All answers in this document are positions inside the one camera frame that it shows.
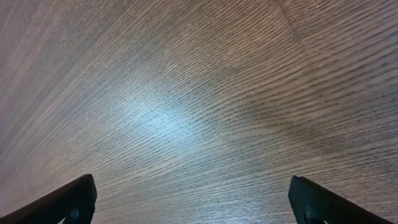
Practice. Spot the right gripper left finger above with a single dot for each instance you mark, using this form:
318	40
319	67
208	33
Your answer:
71	203

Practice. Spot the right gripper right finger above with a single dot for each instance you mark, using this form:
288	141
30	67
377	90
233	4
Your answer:
311	203

